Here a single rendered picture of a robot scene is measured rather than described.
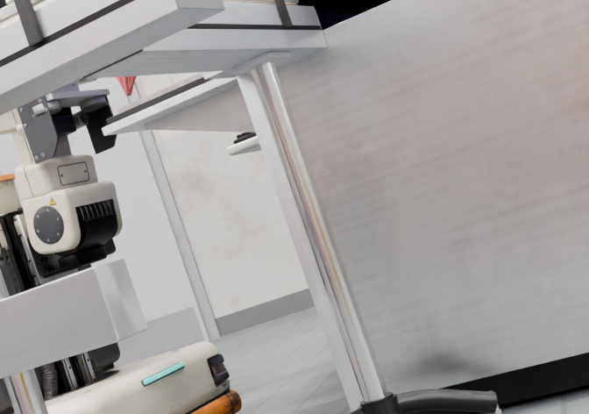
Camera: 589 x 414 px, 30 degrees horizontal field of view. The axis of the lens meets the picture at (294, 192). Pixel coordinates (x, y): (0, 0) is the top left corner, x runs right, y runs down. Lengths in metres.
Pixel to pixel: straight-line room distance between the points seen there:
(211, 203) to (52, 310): 5.25
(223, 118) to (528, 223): 0.78
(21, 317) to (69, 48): 0.44
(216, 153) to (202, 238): 0.54
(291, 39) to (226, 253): 4.84
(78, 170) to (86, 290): 1.40
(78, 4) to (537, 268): 1.07
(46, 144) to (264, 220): 4.03
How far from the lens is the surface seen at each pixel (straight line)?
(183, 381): 3.08
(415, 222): 2.29
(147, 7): 1.57
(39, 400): 1.87
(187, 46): 1.85
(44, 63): 1.68
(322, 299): 2.41
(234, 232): 6.94
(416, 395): 2.19
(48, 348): 1.78
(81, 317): 1.72
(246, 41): 2.03
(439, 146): 2.25
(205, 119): 2.60
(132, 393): 2.91
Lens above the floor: 0.51
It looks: 2 degrees up
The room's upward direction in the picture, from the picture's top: 19 degrees counter-clockwise
